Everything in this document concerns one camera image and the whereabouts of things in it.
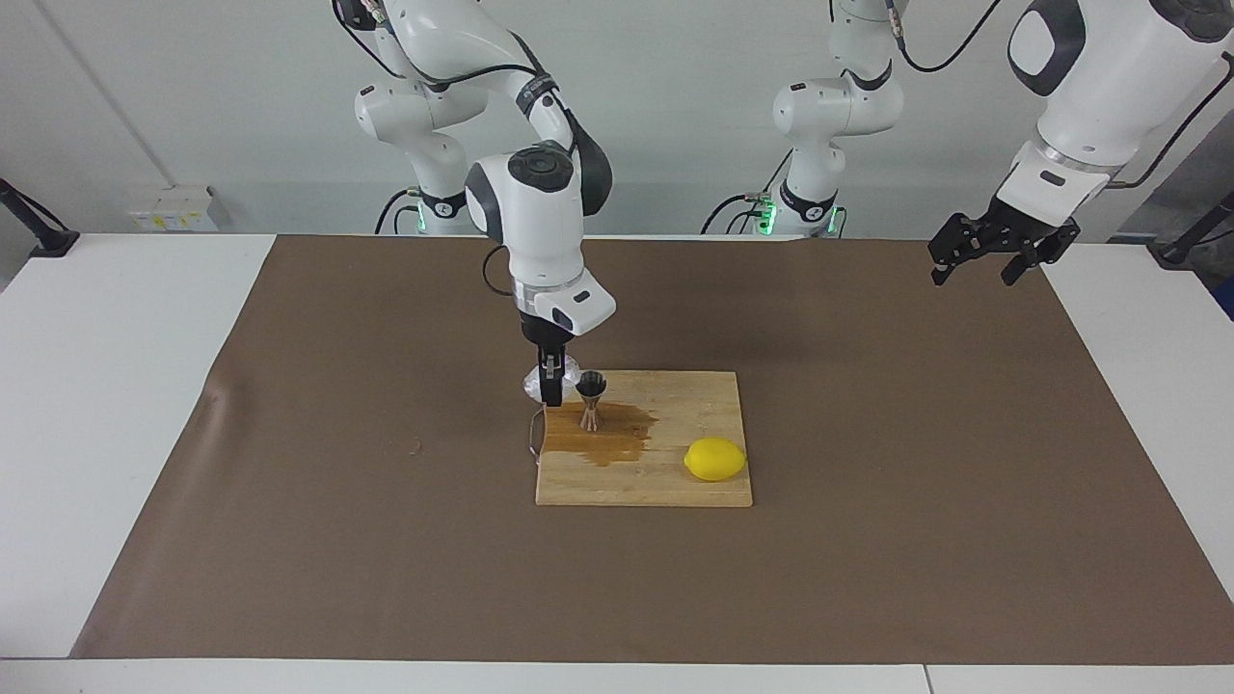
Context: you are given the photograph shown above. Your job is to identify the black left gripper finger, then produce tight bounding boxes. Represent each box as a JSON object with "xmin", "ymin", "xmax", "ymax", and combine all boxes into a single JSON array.
[
  {"xmin": 928, "ymin": 214, "xmax": 994, "ymax": 286},
  {"xmin": 1001, "ymin": 227, "xmax": 1081, "ymax": 286}
]

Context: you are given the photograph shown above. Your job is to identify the white small cup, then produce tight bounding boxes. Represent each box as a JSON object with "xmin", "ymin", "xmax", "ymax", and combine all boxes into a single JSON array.
[{"xmin": 522, "ymin": 355, "xmax": 582, "ymax": 404}]

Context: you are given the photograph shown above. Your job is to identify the steel double jigger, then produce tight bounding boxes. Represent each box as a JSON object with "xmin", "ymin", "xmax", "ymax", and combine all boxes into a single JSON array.
[{"xmin": 576, "ymin": 371, "xmax": 608, "ymax": 432}]

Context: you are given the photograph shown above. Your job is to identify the wooden cutting board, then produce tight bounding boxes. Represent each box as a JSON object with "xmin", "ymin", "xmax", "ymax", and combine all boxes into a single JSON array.
[{"xmin": 528, "ymin": 370, "xmax": 754, "ymax": 508}]

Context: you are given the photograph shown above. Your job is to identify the black clamp stand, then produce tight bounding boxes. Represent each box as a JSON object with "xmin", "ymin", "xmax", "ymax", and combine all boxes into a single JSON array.
[
  {"xmin": 0, "ymin": 178, "xmax": 80, "ymax": 258},
  {"xmin": 1147, "ymin": 188, "xmax": 1234, "ymax": 269}
]

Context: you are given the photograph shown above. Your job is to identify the yellow lemon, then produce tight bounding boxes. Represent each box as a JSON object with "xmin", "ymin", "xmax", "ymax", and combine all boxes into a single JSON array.
[{"xmin": 684, "ymin": 438, "xmax": 748, "ymax": 483}]

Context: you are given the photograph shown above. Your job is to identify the brown paper table mat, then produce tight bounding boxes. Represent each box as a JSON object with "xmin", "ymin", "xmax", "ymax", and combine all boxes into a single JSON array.
[{"xmin": 69, "ymin": 234, "xmax": 1234, "ymax": 666}]

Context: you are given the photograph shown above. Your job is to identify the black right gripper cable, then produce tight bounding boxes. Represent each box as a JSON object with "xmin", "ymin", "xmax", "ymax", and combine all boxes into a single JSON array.
[{"xmin": 482, "ymin": 244, "xmax": 526, "ymax": 297}]

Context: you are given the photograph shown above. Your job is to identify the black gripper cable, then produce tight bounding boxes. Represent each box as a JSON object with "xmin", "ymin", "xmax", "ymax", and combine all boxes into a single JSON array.
[
  {"xmin": 482, "ymin": 244, "xmax": 526, "ymax": 297},
  {"xmin": 887, "ymin": 0, "xmax": 1234, "ymax": 189}
]

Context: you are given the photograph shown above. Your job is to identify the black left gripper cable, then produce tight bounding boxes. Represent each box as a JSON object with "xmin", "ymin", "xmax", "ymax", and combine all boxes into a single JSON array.
[{"xmin": 887, "ymin": 0, "xmax": 1234, "ymax": 189}]

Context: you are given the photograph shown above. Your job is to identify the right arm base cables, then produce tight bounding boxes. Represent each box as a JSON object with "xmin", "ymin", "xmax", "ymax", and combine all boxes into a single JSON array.
[{"xmin": 374, "ymin": 188, "xmax": 473, "ymax": 235}]

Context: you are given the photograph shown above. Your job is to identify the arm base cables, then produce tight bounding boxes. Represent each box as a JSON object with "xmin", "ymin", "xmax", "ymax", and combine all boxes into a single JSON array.
[
  {"xmin": 701, "ymin": 149, "xmax": 849, "ymax": 237},
  {"xmin": 374, "ymin": 188, "xmax": 473, "ymax": 235}
]

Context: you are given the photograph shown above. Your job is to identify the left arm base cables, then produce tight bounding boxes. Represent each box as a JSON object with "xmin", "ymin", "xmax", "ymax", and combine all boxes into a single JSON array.
[{"xmin": 701, "ymin": 149, "xmax": 849, "ymax": 237}]

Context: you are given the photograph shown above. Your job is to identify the white wall power strip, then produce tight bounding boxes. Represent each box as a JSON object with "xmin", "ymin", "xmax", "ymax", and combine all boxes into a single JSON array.
[{"xmin": 128, "ymin": 185, "xmax": 218, "ymax": 232}]

